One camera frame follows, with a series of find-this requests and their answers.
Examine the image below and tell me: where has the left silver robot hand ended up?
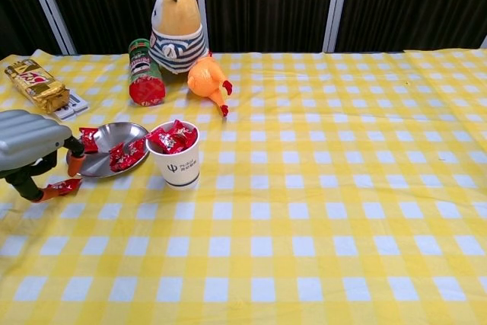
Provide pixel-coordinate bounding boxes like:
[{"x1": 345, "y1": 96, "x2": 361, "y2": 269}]
[{"x1": 0, "y1": 109, "x2": 86, "y2": 202}]

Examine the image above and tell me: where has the red candy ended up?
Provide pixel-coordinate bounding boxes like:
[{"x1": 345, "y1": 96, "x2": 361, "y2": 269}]
[
  {"x1": 147, "y1": 129, "x2": 174, "y2": 154},
  {"x1": 46, "y1": 177, "x2": 83, "y2": 195},
  {"x1": 109, "y1": 142, "x2": 127, "y2": 173},
  {"x1": 78, "y1": 126, "x2": 99, "y2": 154},
  {"x1": 167, "y1": 119, "x2": 196, "y2": 140},
  {"x1": 178, "y1": 132, "x2": 199, "y2": 150},
  {"x1": 125, "y1": 137, "x2": 148, "y2": 165}
]

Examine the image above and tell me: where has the white paper cup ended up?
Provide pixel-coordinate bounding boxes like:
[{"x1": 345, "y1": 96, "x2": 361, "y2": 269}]
[{"x1": 145, "y1": 121, "x2": 200, "y2": 192}]

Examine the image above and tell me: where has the gold chocolate bar package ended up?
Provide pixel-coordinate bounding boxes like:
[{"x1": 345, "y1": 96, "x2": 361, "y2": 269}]
[{"x1": 4, "y1": 59, "x2": 72, "y2": 115}]

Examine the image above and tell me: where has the round silver metal plate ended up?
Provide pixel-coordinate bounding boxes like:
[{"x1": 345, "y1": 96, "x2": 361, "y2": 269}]
[{"x1": 66, "y1": 122, "x2": 151, "y2": 180}]

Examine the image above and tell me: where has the green Pringles can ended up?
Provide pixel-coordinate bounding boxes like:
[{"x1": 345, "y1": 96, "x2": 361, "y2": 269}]
[{"x1": 127, "y1": 38, "x2": 167, "y2": 107}]

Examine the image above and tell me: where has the orange rubber chicken toy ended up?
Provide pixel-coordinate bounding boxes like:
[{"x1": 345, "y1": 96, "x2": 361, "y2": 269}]
[{"x1": 186, "y1": 50, "x2": 234, "y2": 117}]

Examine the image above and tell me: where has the plush toy with striped shirt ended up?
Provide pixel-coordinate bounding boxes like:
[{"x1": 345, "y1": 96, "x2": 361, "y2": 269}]
[{"x1": 149, "y1": 0, "x2": 209, "y2": 75}]

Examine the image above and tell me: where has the yellow checkered tablecloth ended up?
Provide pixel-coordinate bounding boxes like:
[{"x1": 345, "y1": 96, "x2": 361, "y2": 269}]
[{"x1": 0, "y1": 47, "x2": 487, "y2": 325}]

